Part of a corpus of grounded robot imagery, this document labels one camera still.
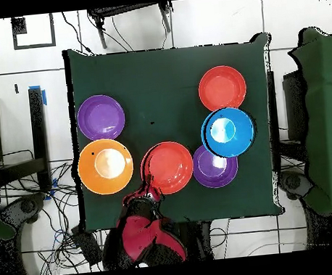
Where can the wide red-orange bowl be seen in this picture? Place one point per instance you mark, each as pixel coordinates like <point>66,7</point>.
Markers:
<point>222,87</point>
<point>168,166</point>

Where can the purple plastic bowl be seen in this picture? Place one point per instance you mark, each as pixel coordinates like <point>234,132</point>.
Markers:
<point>213,171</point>
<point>101,117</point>

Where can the blue plastic bowl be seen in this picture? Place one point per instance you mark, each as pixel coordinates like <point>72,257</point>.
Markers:
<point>229,131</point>

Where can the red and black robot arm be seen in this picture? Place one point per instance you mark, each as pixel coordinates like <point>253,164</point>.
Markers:
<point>146,235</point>

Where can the large yellow-orange bowl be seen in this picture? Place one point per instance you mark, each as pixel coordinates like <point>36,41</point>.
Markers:
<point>87,168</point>

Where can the black power brick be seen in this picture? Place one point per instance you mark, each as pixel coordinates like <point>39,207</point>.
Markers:
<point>87,247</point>

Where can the dark green tablecloth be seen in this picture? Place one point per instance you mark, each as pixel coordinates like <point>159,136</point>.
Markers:
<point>147,69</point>

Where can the blue tape strip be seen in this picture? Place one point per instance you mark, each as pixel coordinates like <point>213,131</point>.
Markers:
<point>44,98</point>

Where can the black metal chair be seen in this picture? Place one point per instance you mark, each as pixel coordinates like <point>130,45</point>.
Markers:
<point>124,9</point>

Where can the black table frame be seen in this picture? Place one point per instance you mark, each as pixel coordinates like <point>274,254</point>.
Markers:
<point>38,126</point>

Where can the black square frame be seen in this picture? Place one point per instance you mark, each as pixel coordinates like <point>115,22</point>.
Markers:
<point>18,26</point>

